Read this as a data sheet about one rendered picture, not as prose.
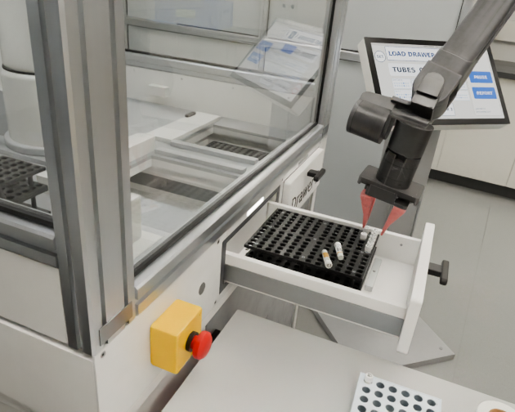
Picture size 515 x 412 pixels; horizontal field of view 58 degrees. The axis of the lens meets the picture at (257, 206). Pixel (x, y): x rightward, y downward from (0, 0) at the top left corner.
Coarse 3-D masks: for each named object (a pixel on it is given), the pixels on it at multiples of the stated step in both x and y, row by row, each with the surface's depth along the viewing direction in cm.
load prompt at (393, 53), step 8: (392, 48) 154; (400, 48) 155; (408, 48) 156; (416, 48) 157; (424, 48) 158; (432, 48) 159; (392, 56) 153; (400, 56) 154; (408, 56) 155; (416, 56) 156; (424, 56) 157; (432, 56) 158
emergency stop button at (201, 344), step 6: (204, 330) 66; (198, 336) 65; (204, 336) 65; (210, 336) 66; (192, 342) 65; (198, 342) 64; (204, 342) 64; (210, 342) 66; (192, 348) 65; (198, 348) 64; (204, 348) 64; (192, 354) 64; (198, 354) 64; (204, 354) 65
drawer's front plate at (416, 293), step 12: (432, 228) 92; (420, 252) 84; (420, 264) 80; (420, 276) 76; (420, 288) 74; (408, 300) 80; (420, 300) 71; (408, 312) 72; (408, 324) 73; (408, 336) 74; (396, 348) 75; (408, 348) 75
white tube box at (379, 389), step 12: (360, 372) 74; (360, 384) 72; (372, 384) 72; (384, 384) 72; (396, 384) 72; (360, 396) 70; (372, 396) 70; (384, 396) 70; (396, 396) 70; (408, 396) 71; (420, 396) 71; (432, 396) 71; (360, 408) 69; (372, 408) 68; (384, 408) 68; (396, 408) 68; (408, 408) 68; (420, 408) 69; (432, 408) 69
